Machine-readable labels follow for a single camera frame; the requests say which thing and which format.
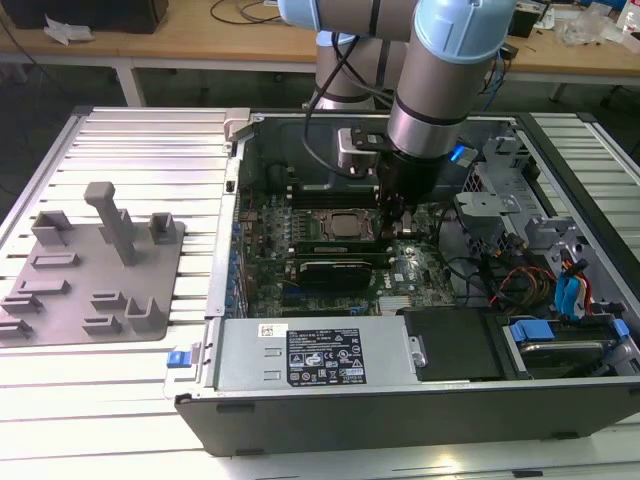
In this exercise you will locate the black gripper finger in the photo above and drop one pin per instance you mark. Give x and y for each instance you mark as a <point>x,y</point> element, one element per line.
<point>391,215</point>
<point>412,225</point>

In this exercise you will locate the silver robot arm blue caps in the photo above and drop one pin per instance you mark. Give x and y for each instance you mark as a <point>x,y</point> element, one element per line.
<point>440,75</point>

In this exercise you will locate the black RAM slot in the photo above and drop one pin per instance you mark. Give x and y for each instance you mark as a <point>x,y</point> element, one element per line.
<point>335,193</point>
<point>335,204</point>
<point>335,198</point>
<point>335,187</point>

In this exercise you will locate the green motherboard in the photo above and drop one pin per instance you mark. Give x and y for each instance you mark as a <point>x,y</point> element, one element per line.
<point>420,270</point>

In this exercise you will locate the silver CPU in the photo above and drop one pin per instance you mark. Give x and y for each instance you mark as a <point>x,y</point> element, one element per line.
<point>345,225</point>

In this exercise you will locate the black graphics card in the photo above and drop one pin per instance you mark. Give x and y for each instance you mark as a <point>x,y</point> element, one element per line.
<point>335,274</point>

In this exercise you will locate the silver finned heat sink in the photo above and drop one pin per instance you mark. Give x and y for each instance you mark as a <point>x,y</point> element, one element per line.
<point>396,305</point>

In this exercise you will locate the silver drive bay cage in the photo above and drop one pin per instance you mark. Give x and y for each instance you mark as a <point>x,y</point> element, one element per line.
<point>492,202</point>

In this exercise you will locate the black plastic cover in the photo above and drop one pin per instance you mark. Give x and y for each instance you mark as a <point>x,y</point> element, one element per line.
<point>450,345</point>

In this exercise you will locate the small black adapter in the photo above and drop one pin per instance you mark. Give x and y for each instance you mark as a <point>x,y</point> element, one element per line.
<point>509,51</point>

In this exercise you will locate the small black device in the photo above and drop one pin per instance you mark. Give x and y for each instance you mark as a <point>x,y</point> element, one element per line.
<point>530,24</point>

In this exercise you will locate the hard disk blue carrier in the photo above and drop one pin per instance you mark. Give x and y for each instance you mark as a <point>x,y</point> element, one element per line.
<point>560,355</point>

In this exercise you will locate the grey power supply unit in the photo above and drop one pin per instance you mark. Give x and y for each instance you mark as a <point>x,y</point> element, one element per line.
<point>250,355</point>

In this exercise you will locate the black PC case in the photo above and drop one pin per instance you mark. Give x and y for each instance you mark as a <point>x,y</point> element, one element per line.
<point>350,430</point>

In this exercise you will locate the clear plastic bags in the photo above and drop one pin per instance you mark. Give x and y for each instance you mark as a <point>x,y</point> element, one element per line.
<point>590,27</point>

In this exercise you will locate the wooden desk white legs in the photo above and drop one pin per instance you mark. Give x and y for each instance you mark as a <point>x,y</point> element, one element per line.
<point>200,40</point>

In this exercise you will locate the blue case latch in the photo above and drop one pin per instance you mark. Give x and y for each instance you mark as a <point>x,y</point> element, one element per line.
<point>179,360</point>

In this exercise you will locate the white red box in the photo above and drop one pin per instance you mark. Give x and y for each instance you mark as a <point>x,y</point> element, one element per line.
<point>630,22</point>

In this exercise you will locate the grey parts rack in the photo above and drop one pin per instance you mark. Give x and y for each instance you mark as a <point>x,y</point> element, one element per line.
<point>75,300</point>

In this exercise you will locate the large black box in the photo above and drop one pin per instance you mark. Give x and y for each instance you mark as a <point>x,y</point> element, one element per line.
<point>90,15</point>

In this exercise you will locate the white crumpled paper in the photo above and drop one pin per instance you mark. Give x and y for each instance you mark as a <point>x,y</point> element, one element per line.
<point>67,32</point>

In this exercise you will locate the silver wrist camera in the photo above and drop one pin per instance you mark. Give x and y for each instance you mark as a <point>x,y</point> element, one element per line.
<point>350,152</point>

